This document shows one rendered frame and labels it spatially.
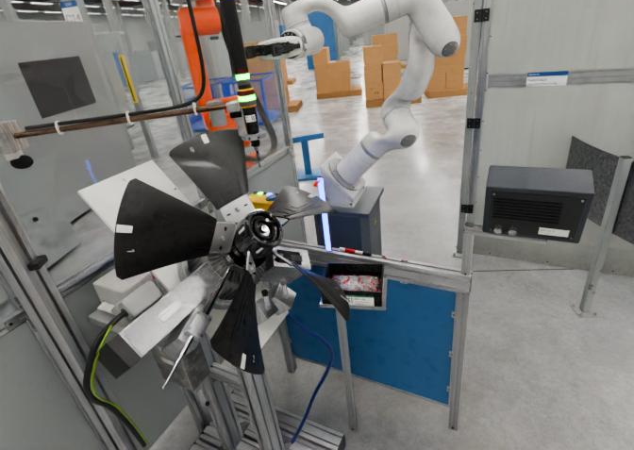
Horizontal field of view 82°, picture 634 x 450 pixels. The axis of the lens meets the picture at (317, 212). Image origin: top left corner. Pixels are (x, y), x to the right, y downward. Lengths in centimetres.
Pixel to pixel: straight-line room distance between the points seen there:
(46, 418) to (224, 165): 110
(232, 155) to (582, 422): 189
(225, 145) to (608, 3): 210
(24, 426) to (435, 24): 186
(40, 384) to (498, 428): 184
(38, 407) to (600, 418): 226
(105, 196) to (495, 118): 223
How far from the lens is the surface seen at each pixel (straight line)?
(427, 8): 132
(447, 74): 918
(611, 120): 271
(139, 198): 92
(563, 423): 219
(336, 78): 1030
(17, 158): 119
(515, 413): 215
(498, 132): 268
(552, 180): 121
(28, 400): 167
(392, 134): 154
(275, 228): 103
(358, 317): 171
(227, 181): 110
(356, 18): 126
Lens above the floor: 169
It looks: 26 degrees down
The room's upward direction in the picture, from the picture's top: 7 degrees counter-clockwise
